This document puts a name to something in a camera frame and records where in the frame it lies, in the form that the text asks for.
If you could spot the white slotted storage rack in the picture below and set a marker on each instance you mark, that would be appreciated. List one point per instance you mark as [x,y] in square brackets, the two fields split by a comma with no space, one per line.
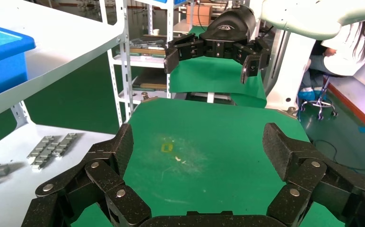
[138,61]

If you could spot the wooden board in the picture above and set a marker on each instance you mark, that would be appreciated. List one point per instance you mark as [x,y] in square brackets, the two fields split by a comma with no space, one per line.
[152,86]
[148,51]

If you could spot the chrome stool with casters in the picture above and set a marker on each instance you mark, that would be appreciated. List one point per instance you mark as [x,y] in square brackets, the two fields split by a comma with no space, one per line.
[318,101]

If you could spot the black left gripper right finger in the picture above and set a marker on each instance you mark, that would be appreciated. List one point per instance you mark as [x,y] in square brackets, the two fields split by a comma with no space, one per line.
[307,169]

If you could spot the green table cloth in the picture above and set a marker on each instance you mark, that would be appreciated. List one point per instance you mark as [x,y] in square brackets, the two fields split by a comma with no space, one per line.
[201,131]

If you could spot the silver binder clip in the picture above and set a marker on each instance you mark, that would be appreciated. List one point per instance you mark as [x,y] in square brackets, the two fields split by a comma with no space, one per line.
[145,97]
[290,110]

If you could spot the green draped mat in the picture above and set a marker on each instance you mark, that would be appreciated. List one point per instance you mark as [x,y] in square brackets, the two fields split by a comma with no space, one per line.
[213,75]

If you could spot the brown cardboard box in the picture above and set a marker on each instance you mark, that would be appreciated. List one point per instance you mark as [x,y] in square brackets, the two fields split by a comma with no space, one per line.
[198,15]

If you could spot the silver metal link strip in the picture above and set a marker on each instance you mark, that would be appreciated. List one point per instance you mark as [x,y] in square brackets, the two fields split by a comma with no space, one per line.
[40,147]
[64,144]
[45,158]

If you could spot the white robot torso column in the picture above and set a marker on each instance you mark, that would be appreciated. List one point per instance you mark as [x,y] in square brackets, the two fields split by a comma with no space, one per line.
[289,72]

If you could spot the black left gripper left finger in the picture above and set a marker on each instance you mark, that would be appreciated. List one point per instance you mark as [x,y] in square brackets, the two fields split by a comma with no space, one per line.
[107,175]

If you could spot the white metal shelf rack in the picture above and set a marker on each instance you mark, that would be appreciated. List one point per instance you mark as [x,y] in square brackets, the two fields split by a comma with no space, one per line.
[60,47]

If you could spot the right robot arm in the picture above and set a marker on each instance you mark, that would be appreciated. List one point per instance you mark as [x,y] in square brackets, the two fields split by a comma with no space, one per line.
[301,15]

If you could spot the seated person white coat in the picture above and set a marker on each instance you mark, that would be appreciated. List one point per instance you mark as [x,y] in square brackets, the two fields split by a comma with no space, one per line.
[342,59]

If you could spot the blue plastic bin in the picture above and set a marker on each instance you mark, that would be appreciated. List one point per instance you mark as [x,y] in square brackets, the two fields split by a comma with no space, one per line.
[0,62]

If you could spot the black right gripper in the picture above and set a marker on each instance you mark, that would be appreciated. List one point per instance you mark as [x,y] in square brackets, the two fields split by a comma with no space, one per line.
[232,25]

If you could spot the small white cup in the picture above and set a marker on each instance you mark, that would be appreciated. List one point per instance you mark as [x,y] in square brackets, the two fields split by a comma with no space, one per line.
[156,31]

